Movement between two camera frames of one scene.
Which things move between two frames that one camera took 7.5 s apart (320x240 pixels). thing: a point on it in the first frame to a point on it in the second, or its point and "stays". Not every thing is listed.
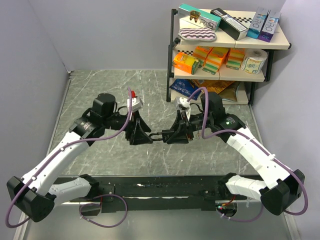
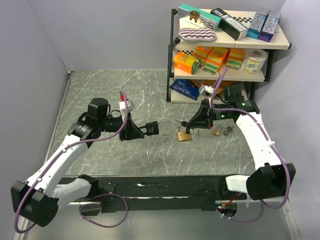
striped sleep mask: (200, 34) stays
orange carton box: (186, 63) stays
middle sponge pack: (215, 58) stays
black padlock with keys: (166, 134) to (152, 128)
